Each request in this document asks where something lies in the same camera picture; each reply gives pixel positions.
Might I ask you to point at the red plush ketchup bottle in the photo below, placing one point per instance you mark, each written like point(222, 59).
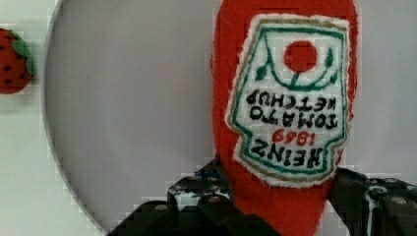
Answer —
point(284, 80)

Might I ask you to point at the small red plush strawberry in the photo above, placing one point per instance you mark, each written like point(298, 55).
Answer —
point(16, 63)

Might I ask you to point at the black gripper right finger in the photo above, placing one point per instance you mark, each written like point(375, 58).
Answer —
point(374, 206)

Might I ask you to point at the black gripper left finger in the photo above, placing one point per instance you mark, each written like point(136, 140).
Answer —
point(211, 180)

